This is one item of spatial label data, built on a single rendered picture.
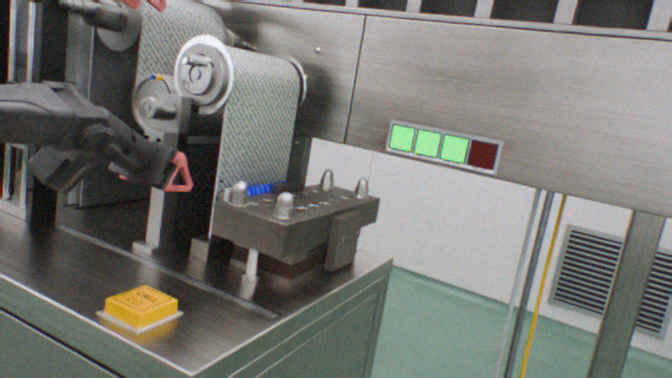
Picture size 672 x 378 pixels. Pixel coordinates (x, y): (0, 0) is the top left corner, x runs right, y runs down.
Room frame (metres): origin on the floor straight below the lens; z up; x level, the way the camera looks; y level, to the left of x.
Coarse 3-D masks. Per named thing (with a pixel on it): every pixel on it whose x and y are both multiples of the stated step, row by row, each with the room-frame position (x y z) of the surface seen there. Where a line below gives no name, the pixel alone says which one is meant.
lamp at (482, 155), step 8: (472, 144) 1.05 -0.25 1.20; (480, 144) 1.04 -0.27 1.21; (488, 144) 1.04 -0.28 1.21; (472, 152) 1.05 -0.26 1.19; (480, 152) 1.04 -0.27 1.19; (488, 152) 1.03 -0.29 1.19; (472, 160) 1.05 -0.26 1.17; (480, 160) 1.04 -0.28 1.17; (488, 160) 1.03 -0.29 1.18; (488, 168) 1.03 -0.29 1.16
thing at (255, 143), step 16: (224, 112) 0.95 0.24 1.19; (240, 112) 0.98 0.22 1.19; (256, 112) 1.03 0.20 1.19; (272, 112) 1.07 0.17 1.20; (288, 112) 1.13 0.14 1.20; (224, 128) 0.95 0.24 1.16; (240, 128) 0.99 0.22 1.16; (256, 128) 1.03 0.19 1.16; (272, 128) 1.08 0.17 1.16; (288, 128) 1.14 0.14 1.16; (224, 144) 0.95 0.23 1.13; (240, 144) 0.99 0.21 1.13; (256, 144) 1.04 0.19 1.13; (272, 144) 1.09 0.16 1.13; (288, 144) 1.15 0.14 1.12; (224, 160) 0.96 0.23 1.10; (240, 160) 1.00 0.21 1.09; (256, 160) 1.05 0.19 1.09; (272, 160) 1.10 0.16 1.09; (224, 176) 0.96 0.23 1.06; (240, 176) 1.00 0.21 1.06; (256, 176) 1.05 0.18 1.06; (272, 176) 1.11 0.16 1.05
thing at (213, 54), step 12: (192, 48) 0.97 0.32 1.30; (204, 48) 0.96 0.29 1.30; (180, 60) 0.98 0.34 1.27; (216, 60) 0.94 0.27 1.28; (180, 72) 0.98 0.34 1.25; (216, 72) 0.94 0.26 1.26; (180, 84) 0.98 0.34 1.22; (216, 84) 0.94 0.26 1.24; (192, 96) 0.96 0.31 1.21; (204, 96) 0.95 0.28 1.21; (216, 96) 0.94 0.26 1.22
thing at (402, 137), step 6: (396, 126) 1.13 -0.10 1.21; (396, 132) 1.13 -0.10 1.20; (402, 132) 1.12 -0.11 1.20; (408, 132) 1.11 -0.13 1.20; (396, 138) 1.12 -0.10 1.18; (402, 138) 1.12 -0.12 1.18; (408, 138) 1.11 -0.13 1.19; (390, 144) 1.13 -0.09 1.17; (396, 144) 1.12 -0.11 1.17; (402, 144) 1.12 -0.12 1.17; (408, 144) 1.11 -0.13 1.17; (408, 150) 1.11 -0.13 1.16
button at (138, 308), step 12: (144, 288) 0.72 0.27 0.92; (108, 300) 0.67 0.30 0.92; (120, 300) 0.67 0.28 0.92; (132, 300) 0.68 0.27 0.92; (144, 300) 0.68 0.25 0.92; (156, 300) 0.69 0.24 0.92; (168, 300) 0.69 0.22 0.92; (108, 312) 0.67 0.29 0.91; (120, 312) 0.66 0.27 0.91; (132, 312) 0.65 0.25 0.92; (144, 312) 0.65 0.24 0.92; (156, 312) 0.67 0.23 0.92; (168, 312) 0.69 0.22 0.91; (132, 324) 0.64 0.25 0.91; (144, 324) 0.65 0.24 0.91
